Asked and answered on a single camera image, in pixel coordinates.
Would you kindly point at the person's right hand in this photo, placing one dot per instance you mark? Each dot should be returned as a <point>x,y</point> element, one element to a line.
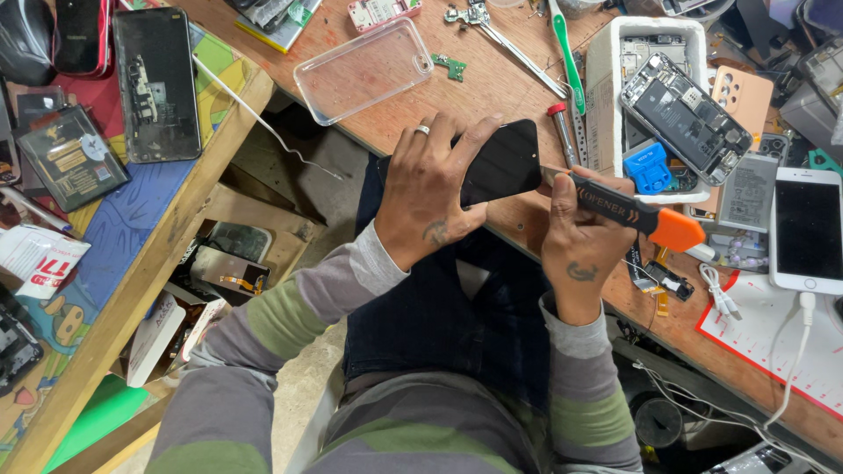
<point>583,253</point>

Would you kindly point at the person's left hand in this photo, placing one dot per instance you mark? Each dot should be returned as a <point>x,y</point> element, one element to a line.
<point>421,197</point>

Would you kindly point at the black orange pry tool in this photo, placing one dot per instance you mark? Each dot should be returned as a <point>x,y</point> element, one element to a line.
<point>649,220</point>

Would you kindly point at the black smartphone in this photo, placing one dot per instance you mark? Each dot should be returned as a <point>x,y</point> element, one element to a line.
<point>504,161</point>

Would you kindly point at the blue plastic tool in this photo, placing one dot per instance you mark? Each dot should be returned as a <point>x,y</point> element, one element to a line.
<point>649,170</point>

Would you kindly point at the perforated metal spudger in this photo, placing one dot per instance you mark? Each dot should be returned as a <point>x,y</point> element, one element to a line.
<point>579,135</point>

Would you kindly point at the person's dark jeans legs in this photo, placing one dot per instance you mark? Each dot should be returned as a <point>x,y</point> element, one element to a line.
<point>434,316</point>

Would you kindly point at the red capped metal screwdriver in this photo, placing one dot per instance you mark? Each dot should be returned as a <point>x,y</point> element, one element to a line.
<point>563,135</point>

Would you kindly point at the small green circuit board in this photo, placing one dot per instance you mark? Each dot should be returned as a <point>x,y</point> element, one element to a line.
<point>451,67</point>

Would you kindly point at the clear phone case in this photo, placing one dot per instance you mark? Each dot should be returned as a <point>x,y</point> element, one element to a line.
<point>362,72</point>

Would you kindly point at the white foam box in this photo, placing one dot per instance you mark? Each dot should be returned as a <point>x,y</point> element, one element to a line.
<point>602,99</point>

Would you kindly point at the opened smartphone with battery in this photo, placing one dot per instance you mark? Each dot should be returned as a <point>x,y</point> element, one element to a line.
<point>685,118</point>

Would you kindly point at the metal tweezers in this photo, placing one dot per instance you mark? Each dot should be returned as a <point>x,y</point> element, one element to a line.
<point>507,46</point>

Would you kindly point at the grey phone battery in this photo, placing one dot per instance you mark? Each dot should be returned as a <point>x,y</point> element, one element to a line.
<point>747,194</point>

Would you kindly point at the pink white device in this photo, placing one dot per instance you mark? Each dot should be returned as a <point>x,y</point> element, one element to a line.
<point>382,12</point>

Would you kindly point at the green white toothbrush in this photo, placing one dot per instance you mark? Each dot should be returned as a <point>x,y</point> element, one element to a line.
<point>570,59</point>

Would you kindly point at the white red bordered work mat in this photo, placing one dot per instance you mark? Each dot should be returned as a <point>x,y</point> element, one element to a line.
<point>764,342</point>

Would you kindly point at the yellow edged book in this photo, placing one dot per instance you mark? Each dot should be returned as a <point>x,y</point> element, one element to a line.
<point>283,29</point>

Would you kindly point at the shelf of phone parts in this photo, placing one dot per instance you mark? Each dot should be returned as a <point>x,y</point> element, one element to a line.
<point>217,283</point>

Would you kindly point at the white smartphone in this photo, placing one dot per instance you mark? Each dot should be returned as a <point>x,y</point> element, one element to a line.
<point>809,230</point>

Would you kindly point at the peach phone case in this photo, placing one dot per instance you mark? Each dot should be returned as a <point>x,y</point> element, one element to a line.
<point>747,95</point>

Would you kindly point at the person's striped sweater torso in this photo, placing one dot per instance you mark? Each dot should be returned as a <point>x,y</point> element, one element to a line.
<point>428,428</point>

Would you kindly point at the wooden side bench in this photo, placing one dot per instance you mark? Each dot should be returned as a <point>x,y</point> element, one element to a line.
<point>164,263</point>

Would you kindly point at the black backless phone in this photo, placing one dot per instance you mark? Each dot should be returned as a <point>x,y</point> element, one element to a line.
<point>158,85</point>

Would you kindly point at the colourful cartoon mat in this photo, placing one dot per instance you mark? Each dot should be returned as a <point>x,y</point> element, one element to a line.
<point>132,210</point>

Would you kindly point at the black gold printed package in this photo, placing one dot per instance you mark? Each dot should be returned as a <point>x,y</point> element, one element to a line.
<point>69,158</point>

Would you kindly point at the black phone red case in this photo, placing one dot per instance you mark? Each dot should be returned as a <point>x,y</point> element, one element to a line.
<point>80,36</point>

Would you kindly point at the white red packet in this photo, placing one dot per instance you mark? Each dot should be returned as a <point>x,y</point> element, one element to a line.
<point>39,260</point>

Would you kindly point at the white pen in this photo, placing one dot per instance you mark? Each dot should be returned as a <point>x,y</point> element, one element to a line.
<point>33,207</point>

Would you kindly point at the green plastic sheet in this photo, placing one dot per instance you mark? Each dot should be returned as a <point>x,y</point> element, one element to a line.
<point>99,415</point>

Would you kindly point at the black computer mouse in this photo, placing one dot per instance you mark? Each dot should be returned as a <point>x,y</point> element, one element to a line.
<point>25,39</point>

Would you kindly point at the black dismantled device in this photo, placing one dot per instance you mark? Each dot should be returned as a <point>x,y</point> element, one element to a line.
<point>16,349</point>

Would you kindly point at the grey phone frame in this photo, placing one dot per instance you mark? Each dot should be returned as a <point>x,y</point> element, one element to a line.
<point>822,72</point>

